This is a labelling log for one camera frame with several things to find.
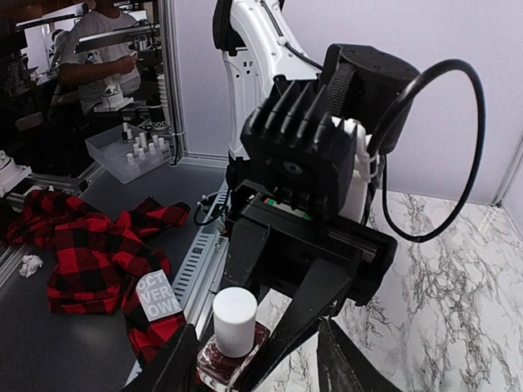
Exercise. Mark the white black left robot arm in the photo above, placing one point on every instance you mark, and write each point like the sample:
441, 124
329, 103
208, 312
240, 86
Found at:
259, 48

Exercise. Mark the person in white shirt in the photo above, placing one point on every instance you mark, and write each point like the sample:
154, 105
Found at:
115, 61

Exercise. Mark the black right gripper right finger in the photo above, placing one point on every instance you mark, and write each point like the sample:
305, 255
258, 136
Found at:
343, 367

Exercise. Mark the crumpled white tissue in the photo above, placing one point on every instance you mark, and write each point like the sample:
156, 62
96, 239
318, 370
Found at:
30, 265

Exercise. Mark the white nail polish cap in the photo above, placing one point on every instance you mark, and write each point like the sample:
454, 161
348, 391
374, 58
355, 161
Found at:
234, 317

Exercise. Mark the red black plaid sleeve forearm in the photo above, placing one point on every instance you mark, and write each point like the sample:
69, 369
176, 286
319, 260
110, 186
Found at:
100, 261

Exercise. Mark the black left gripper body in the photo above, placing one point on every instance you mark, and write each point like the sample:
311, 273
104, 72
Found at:
295, 242

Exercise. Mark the red glitter nail polish bottle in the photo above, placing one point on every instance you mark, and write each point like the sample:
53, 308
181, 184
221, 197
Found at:
221, 373

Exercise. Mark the clear plastic bin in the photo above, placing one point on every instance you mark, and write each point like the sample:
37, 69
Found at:
128, 152

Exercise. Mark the aluminium right rear frame post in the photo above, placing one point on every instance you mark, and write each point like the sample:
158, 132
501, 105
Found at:
509, 176

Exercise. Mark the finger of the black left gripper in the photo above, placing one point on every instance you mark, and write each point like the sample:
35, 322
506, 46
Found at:
247, 243
324, 282

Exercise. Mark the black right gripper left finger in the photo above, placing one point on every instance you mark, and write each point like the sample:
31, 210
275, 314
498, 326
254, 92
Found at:
174, 368

